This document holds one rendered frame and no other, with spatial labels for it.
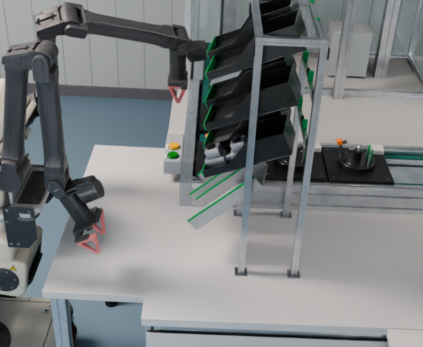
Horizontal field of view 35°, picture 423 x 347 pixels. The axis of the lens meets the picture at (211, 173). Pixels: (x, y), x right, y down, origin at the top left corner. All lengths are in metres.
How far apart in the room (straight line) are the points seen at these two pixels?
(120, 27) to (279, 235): 0.89
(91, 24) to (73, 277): 0.79
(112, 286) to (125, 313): 1.15
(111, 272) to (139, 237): 0.20
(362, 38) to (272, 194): 1.31
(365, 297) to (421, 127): 1.24
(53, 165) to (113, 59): 3.21
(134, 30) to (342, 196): 0.96
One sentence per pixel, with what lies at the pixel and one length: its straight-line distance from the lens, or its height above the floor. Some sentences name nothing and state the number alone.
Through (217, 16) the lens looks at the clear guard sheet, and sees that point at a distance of 3.73.
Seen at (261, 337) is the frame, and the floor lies 0.80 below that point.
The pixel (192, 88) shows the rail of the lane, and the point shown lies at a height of 0.96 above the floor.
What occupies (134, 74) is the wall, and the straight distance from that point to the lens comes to 5.12.
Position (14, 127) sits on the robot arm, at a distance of 1.91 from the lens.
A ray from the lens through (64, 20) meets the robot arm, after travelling 2.07.
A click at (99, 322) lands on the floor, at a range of 3.26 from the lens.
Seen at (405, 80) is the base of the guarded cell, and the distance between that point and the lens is 3.67.
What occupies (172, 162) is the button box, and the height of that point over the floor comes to 0.95.
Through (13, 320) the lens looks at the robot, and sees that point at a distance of 2.93.
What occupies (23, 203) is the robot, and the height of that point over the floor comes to 1.04.
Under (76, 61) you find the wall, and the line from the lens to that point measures 5.16.
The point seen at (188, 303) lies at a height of 0.86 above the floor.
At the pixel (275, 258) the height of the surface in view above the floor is 0.86.
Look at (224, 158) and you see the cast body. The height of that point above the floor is 1.24.
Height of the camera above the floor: 2.29
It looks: 32 degrees down
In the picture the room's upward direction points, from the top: 3 degrees clockwise
